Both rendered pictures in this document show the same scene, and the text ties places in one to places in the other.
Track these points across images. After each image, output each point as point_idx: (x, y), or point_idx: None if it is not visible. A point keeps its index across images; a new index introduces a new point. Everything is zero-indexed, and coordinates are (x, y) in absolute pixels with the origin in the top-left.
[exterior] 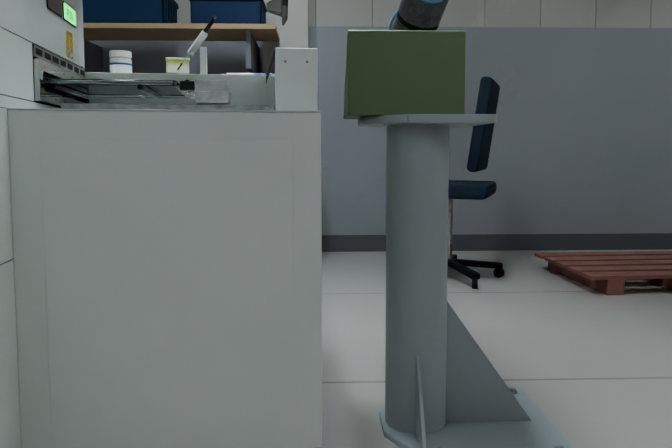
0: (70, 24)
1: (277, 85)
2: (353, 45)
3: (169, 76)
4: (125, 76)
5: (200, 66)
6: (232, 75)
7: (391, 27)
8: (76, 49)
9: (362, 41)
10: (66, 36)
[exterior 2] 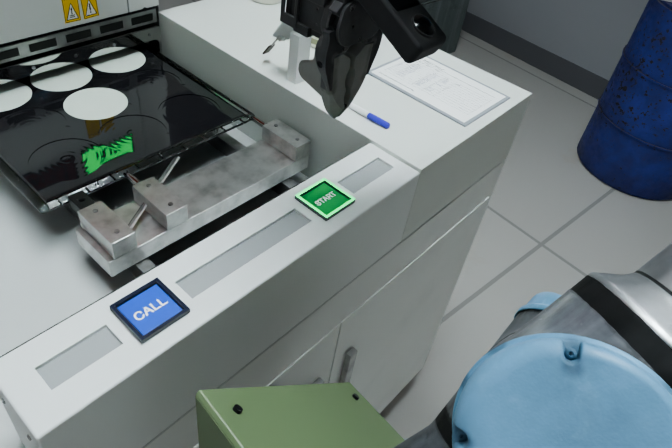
0: None
1: (9, 416)
2: (205, 428)
3: (241, 66)
4: (195, 39)
5: (288, 66)
6: (320, 110)
7: (506, 330)
8: None
9: (219, 442)
10: None
